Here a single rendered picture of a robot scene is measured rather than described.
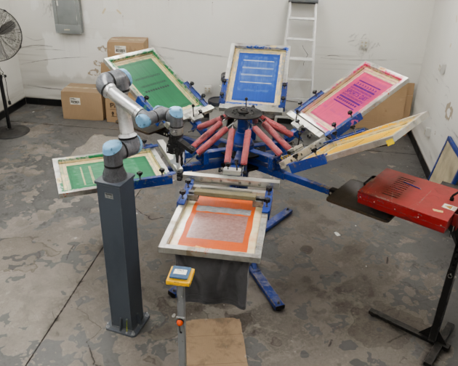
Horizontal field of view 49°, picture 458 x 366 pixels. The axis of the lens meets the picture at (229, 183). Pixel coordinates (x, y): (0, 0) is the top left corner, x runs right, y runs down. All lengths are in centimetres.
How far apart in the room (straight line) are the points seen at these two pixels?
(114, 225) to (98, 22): 480
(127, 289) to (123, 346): 42
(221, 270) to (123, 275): 78
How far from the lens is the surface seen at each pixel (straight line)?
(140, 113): 281
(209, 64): 736
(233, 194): 326
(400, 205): 329
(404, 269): 466
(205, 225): 314
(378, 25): 716
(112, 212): 325
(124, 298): 364
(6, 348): 394
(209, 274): 306
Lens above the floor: 265
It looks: 28 degrees down
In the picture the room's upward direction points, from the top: 2 degrees clockwise
